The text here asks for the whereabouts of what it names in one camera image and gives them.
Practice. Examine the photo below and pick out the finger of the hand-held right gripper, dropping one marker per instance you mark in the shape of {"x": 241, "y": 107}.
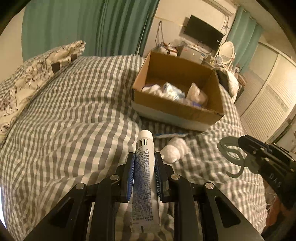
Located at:
{"x": 251, "y": 143}

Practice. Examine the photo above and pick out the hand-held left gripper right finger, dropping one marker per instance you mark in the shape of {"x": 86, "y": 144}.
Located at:
{"x": 157, "y": 176}

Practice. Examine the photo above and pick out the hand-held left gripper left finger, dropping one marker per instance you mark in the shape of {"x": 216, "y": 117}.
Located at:
{"x": 130, "y": 176}

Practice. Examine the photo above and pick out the white blue printed tube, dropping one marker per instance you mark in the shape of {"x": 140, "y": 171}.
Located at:
{"x": 143, "y": 176}

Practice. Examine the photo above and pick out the grey curved plastic clip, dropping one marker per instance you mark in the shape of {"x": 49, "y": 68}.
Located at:
{"x": 231, "y": 153}

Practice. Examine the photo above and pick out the brown cardboard box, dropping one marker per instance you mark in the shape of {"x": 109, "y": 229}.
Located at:
{"x": 175, "y": 69}

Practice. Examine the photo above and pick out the person's right forearm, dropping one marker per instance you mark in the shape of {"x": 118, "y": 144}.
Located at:
{"x": 277, "y": 215}

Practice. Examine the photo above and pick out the white cotton ball bag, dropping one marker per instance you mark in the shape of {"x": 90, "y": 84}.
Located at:
{"x": 172, "y": 150}

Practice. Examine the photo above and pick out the blue white flat sachet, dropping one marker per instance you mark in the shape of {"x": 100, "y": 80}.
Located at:
{"x": 171, "y": 135}

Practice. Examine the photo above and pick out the white louvred wardrobe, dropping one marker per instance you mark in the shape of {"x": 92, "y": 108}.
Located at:
{"x": 268, "y": 97}

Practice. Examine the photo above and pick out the white cushion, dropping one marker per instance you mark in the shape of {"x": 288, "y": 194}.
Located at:
{"x": 233, "y": 84}

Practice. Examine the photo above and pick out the dark cloth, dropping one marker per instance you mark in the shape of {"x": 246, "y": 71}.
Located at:
{"x": 222, "y": 78}

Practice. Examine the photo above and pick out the white plastic bag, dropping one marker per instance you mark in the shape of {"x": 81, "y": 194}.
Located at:
{"x": 196, "y": 93}

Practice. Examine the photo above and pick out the grey white checked blanket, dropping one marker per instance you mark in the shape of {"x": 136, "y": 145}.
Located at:
{"x": 76, "y": 120}

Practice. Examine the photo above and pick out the blue white wrapped packet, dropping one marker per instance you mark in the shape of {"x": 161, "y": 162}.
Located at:
{"x": 173, "y": 91}

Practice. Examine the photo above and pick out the white soft packet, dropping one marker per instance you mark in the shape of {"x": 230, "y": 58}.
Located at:
{"x": 151, "y": 88}

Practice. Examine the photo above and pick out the white oval mirror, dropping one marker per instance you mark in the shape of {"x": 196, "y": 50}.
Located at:
{"x": 227, "y": 52}

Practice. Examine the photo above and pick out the narrow green curtain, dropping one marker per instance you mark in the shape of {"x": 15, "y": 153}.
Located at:
{"x": 245, "y": 37}

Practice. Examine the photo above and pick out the grey metal cabinet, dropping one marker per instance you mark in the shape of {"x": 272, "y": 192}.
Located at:
{"x": 190, "y": 53}

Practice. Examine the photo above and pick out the black flat television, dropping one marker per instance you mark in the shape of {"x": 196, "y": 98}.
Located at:
{"x": 203, "y": 33}

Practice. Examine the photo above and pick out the floral patterned pillow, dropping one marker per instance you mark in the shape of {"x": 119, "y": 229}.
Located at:
{"x": 34, "y": 76}

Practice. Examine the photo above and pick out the white air conditioner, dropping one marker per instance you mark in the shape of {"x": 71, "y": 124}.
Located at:
{"x": 222, "y": 7}

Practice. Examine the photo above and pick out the wide green curtain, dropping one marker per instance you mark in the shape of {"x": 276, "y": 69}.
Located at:
{"x": 81, "y": 27}

